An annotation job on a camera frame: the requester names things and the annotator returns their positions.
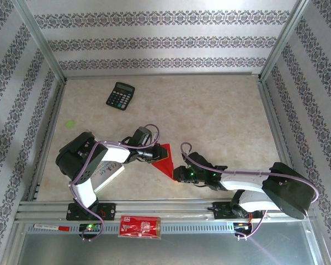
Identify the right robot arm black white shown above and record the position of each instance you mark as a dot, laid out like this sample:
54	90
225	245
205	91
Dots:
287	190

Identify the green round sticker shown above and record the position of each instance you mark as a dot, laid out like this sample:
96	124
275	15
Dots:
70	124

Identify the long aluminium mounting rail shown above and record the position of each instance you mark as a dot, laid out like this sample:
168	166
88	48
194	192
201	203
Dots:
168	208

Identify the white book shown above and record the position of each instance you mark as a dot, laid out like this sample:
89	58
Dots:
110	175

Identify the small circuit board green light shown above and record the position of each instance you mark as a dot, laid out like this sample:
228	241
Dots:
90	227

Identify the black calculator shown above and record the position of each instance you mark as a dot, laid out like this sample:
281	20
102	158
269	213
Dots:
120	95

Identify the red packet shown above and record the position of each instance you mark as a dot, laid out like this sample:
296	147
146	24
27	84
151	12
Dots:
139	227

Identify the aluminium upright post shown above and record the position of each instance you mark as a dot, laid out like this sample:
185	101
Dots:
284	36
41	38

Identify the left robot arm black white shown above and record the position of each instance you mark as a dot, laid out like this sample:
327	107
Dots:
80	163

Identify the white red marker pen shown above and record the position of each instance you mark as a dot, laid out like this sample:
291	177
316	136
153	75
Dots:
51	227

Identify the aluminium side rail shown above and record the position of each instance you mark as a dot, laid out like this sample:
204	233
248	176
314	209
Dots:
277	132
49	132

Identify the thin aluminium wall rail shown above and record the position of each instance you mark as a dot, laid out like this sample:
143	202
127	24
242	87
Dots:
160	75

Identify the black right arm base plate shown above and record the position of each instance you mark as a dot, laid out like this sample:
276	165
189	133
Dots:
220	211

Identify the grey metal sheet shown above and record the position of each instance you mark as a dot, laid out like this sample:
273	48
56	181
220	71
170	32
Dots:
168	251

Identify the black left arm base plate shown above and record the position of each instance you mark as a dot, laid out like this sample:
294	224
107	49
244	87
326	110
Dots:
109	211

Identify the red square paper sheet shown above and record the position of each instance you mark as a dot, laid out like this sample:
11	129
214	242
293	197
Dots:
165	168

